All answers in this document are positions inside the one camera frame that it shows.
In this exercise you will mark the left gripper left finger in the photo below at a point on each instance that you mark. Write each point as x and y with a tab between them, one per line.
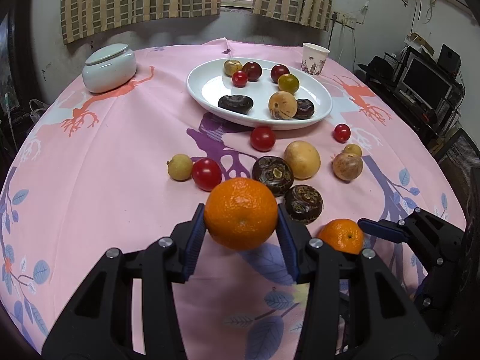
96	323

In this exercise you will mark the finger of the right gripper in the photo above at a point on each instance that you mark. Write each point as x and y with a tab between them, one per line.
384	229

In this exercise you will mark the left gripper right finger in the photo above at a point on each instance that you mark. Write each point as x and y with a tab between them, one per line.
356	308

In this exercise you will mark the small orange tangerine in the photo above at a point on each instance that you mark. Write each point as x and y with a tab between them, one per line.
343	235

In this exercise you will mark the speckled brown round fruit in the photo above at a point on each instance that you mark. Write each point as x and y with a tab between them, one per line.
347	167

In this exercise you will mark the small yellow longan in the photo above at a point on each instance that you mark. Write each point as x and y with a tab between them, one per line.
353	149

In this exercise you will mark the dark water chestnut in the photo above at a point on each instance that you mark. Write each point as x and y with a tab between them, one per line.
275	173
303	203

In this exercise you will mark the red cherry tomato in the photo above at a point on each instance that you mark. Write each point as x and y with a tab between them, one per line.
262	139
342	133

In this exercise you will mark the large orange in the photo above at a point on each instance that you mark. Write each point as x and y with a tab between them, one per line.
241	214

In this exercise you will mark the striped tan passion fruit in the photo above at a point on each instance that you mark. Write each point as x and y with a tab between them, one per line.
282	105

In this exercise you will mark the pale yellow longan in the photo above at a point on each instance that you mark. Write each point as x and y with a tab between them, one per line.
180	167

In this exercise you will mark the yellow green tomato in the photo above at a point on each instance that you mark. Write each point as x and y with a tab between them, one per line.
288	83

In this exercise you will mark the large tan round fruit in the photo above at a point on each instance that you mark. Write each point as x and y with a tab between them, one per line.
303	159

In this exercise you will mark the black monitor on rack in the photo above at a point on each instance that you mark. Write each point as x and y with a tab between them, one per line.
421	82

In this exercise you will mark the dark chestnut on plate right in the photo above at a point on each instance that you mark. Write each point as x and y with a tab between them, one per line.
305	109

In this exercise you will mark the dark chestnut on plate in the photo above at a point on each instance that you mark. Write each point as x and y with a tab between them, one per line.
305	109
236	103

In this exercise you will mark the pink patterned tablecloth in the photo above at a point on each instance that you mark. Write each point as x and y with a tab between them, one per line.
92	175

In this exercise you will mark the floral paper cup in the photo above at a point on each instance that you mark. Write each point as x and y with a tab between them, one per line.
313	59

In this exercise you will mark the white oval plate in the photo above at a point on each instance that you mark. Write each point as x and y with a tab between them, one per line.
207	83

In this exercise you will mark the dark red plum right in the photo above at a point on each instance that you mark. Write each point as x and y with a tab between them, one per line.
277	71

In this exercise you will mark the dark red plum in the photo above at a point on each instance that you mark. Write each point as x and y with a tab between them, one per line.
277	71
253	70

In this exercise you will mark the dark chestnut on plate left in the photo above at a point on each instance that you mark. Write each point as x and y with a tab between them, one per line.
236	103

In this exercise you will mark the dark red plum left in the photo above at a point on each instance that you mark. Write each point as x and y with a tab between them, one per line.
253	70

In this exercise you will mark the small red tomato on plate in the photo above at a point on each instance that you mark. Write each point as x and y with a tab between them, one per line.
239	79

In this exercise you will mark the yellow green fruit on plate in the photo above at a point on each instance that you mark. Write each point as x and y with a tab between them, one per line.
231	66

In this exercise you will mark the white lidded ceramic jar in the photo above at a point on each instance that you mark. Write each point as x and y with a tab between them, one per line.
109	68

